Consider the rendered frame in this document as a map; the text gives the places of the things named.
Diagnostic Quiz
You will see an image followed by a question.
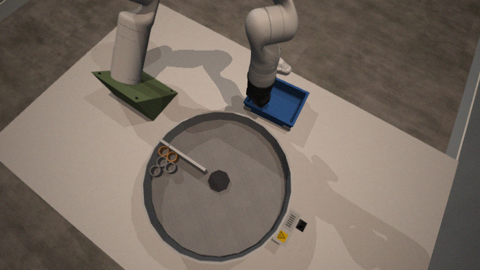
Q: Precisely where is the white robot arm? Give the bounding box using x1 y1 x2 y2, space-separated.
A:
110 0 298 85

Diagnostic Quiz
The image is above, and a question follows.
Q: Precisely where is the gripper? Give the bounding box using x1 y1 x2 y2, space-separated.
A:
246 58 291 108

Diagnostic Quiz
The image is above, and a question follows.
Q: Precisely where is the blue rectangular tray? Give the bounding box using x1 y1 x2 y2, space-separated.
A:
243 78 309 131

